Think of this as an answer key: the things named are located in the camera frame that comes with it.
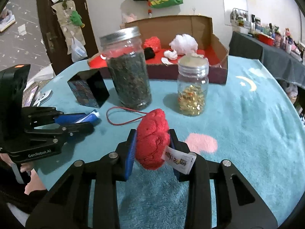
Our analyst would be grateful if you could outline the green frog plush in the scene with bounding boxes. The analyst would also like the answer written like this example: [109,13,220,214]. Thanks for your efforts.
[70,10,85,27]

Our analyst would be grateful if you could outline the beige fabric door hanger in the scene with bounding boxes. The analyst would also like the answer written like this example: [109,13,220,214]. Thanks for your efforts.
[52,0,86,55]

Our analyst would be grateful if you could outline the person's left hand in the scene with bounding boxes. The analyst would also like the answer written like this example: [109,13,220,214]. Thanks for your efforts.
[0,153,47,195]

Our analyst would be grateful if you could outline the glass jar dark tea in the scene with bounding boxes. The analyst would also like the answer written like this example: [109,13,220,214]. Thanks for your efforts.
[100,26,152,110]

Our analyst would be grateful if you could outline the black pompom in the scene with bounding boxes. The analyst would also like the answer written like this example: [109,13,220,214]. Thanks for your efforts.
[144,47,156,60]

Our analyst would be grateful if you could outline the red knitted soft toy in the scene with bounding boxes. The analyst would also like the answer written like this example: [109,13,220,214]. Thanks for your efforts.
[143,36,161,53]

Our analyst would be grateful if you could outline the pale pink plush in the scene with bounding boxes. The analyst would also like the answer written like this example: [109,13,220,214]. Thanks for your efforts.
[121,14,137,24]

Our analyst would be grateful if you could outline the blue white tube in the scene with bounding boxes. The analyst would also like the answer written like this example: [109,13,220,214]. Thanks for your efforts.
[75,110,100,125]

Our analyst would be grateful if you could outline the glass jar gold candies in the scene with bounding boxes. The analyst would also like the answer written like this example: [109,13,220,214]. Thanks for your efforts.
[177,54,209,116]

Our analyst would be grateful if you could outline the white knitted soft toy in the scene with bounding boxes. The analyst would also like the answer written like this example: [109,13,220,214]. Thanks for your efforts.
[189,53,205,59]

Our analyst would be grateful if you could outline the red crochet heart plush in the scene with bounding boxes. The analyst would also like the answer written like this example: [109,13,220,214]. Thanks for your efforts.
[105,106,197,175]

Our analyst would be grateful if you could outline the white plastic bag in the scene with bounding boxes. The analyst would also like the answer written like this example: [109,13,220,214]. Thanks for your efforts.
[71,37,87,63]

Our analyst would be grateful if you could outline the dark brown door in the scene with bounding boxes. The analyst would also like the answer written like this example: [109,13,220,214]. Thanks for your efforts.
[36,0,98,74]

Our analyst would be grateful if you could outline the grey tablecloth side table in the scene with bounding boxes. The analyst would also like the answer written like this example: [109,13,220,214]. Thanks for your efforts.
[229,31,304,89]

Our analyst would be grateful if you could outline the red cardboard box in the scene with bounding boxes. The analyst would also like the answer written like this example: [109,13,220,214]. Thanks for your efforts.
[87,15,229,85]

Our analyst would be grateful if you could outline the black patterned box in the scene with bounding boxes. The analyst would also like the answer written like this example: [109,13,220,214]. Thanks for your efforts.
[67,69,110,108]

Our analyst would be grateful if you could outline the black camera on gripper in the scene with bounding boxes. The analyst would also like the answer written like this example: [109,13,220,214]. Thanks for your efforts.
[1,64,31,148]

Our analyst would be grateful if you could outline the white mesh bath pouf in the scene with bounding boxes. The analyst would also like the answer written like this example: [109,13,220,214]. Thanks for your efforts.
[169,34,198,55]

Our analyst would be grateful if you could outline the white bone plush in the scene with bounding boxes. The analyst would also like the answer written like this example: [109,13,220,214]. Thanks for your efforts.
[164,50,178,60]

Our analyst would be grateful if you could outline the red bowl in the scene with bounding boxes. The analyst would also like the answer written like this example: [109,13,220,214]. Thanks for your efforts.
[258,33,274,46]

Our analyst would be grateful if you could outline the framed photo on floor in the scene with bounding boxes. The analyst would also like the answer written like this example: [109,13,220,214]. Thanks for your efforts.
[0,8,15,33]

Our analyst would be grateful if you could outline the orange silver pole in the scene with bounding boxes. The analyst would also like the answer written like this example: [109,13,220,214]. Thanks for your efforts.
[148,9,152,18]

